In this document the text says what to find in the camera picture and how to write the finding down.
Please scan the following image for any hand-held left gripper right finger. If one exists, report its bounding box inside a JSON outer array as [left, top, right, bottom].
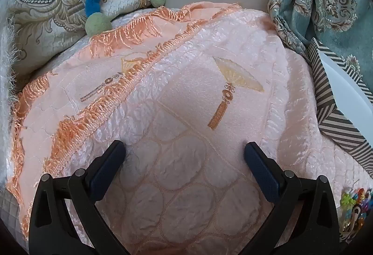
[[244, 141, 342, 255]]

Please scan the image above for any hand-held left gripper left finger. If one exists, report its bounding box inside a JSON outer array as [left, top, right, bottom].
[[28, 140, 131, 255]]

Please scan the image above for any striped cardboard box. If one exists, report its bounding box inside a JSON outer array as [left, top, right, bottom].
[[307, 38, 373, 162]]

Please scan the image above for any leopard print bow hair clip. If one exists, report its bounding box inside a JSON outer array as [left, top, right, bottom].
[[339, 205, 366, 244]]

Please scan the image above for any pink quilted fringed blanket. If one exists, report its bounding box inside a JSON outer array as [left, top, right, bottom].
[[7, 1, 373, 255]]

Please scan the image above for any white fuzzy blanket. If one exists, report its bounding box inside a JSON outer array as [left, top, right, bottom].
[[0, 19, 19, 186]]

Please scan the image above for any neon bead bracelet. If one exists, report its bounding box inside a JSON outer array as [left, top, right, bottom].
[[340, 192, 355, 208]]

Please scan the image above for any multicolour bead bracelet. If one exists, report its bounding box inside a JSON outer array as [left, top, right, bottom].
[[353, 187, 373, 207]]

